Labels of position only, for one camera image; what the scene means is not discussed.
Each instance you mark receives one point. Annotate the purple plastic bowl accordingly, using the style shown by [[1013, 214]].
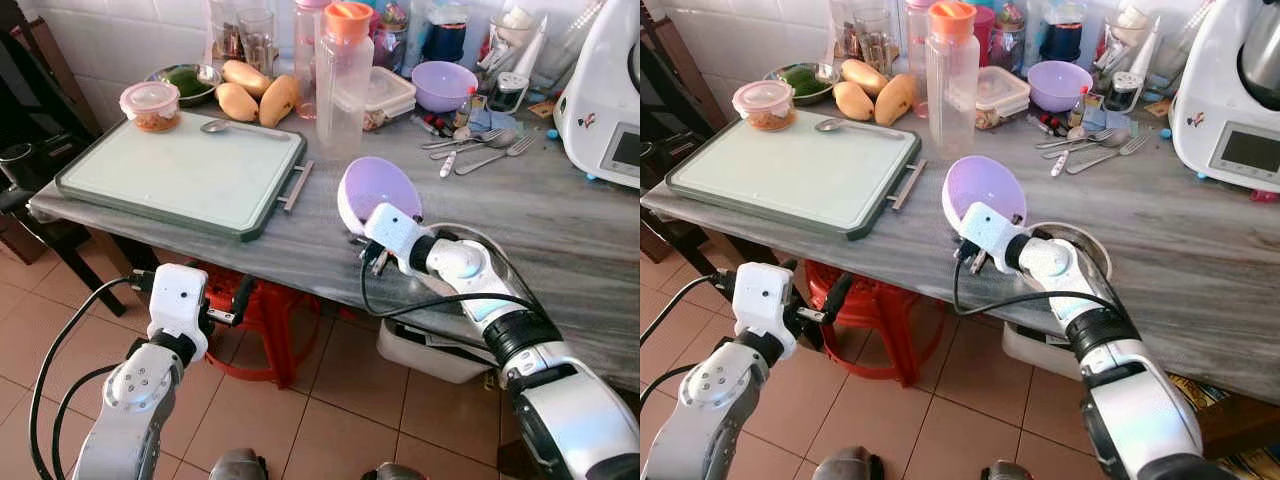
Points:
[[445, 85], [985, 183], [378, 185], [1060, 85]]

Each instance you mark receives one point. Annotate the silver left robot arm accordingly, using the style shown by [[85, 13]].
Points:
[[715, 405], [135, 405]]

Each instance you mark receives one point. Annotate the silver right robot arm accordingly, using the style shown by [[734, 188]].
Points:
[[545, 400], [1130, 400]]

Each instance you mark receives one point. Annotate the red plastic stool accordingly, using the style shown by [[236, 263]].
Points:
[[265, 320], [880, 325]]

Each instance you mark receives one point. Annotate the white plastic bin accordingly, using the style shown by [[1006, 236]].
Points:
[[1035, 350], [425, 350]]

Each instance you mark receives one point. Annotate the white tray with green rim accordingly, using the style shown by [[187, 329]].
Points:
[[185, 175], [795, 175]]

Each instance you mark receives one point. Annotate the shiny metal bowl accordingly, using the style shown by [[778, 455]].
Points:
[[1090, 250]]

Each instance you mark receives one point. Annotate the black chair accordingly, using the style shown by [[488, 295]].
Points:
[[30, 150], [665, 150]]

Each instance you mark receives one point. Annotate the clear square food container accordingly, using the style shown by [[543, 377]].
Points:
[[392, 95], [1005, 95]]

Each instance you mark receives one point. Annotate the yellow mango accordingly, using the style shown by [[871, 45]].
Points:
[[895, 100], [853, 101], [237, 102], [246, 76], [864, 75], [278, 102]]

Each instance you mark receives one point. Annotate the clear bottle with orange cap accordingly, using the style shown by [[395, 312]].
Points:
[[345, 80], [952, 80]]

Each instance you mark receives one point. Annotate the metal fork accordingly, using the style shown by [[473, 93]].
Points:
[[495, 157], [1105, 157]]

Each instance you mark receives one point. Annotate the grey left robot foot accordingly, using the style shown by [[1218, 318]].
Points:
[[848, 463], [238, 465]]

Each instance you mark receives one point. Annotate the grey robot foot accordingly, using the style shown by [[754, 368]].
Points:
[[395, 472], [848, 463], [238, 465], [1008, 471]]

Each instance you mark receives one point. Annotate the metal spoon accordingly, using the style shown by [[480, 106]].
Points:
[[830, 125], [215, 126], [490, 138], [1105, 138]]

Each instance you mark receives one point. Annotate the small bottle with red cap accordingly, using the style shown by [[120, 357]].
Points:
[[470, 108], [1083, 108]]

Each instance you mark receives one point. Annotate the round container with pink lid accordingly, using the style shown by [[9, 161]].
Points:
[[764, 102], [150, 103]]

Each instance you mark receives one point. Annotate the clear bottle with pink cap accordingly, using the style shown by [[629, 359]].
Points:
[[306, 55], [915, 50]]

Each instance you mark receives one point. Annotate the metal bowl with green fruit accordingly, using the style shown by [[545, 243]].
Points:
[[802, 83], [185, 84]]

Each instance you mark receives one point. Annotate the clear glass tumbler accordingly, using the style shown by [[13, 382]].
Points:
[[256, 40], [873, 40]]

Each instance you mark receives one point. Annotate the grey right robot foot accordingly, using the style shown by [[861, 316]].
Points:
[[395, 472], [1008, 471]]

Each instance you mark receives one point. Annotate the dark blue jar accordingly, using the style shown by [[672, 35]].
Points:
[[445, 40], [1060, 40]]

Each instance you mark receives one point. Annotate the white kitchen appliance with display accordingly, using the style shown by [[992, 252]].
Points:
[[595, 90], [1215, 90]]

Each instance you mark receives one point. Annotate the colourful woven floor mat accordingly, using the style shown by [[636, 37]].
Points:
[[1255, 465]]

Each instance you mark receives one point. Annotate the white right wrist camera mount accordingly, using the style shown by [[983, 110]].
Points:
[[397, 232], [990, 230]]

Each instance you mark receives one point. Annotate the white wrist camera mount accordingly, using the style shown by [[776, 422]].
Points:
[[397, 232], [763, 298], [990, 230], [178, 298]]

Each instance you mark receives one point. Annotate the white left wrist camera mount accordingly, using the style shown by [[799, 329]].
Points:
[[178, 298], [763, 298]]

